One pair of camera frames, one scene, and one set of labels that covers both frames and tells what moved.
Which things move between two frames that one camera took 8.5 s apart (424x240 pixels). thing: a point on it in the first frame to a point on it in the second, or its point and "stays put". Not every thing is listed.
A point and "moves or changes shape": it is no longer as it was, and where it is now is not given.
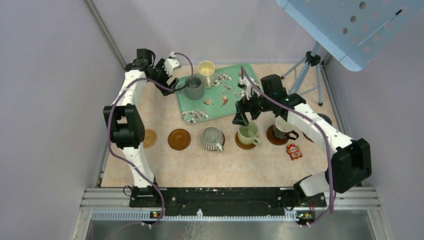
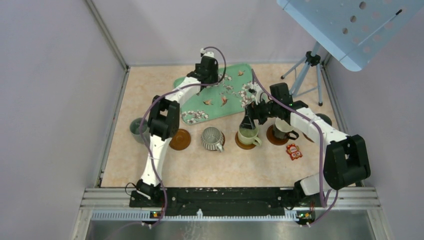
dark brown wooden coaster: [271, 137] stays put
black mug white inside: [282, 129] stays put
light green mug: [247, 134] stays put
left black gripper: [159, 66] to [214, 78]
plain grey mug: [195, 89] moves or changes shape
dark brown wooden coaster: [179, 139] stays put
